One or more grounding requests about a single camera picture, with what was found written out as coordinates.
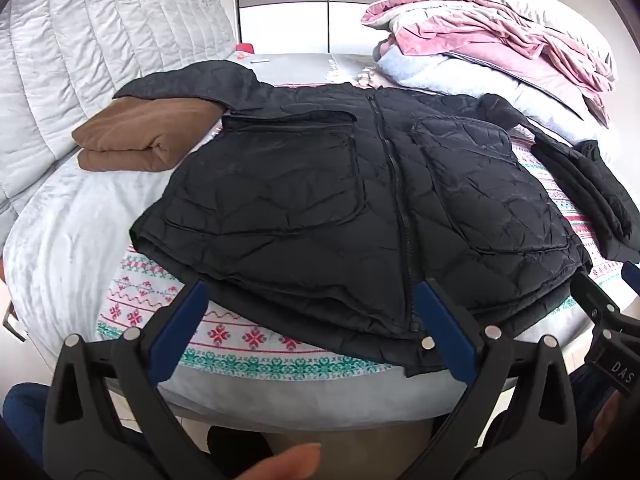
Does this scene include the printed patterned blanket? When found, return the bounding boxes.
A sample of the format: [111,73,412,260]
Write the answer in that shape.
[95,55,640,383]

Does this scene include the white bed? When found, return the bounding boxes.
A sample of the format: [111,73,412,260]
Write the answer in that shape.
[2,50,531,433]

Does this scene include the black quilted jacket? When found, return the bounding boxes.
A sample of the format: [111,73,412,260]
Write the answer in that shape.
[114,60,594,379]

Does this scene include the person's blue pants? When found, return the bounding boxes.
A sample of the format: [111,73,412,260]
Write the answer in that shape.
[1,381,166,480]

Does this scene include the pile of pink and white bedding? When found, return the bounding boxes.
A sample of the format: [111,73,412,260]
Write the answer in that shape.
[361,0,615,107]

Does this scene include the white and grey wardrobe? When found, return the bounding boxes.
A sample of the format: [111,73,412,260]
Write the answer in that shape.
[234,0,373,57]

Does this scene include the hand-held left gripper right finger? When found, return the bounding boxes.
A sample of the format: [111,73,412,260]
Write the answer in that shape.
[414,278,597,480]

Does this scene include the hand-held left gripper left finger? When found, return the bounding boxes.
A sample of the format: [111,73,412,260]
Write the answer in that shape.
[42,280,236,480]

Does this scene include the grey quilted headboard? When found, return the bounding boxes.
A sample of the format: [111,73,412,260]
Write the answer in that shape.
[0,0,237,221]

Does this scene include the folded brown cloth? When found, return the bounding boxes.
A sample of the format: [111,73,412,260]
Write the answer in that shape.
[71,96,227,174]

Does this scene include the person's left hand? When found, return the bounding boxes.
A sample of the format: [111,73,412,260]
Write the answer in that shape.
[234,442,322,480]

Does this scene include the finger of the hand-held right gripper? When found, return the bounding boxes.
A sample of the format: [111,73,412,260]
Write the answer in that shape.
[569,267,626,338]
[621,262,640,308]

